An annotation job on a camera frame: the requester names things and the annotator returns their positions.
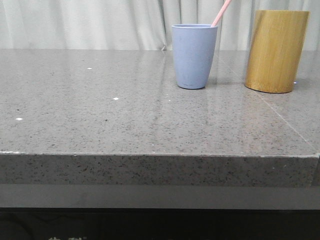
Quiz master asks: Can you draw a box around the blue plastic cup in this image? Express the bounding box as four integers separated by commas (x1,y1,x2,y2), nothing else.
171,24,218,90

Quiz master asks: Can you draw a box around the bamboo wooden cylindrical holder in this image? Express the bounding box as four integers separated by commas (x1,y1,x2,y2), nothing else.
245,10,310,94

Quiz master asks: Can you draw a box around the white pleated curtain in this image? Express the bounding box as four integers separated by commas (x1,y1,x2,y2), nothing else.
0,0,320,51

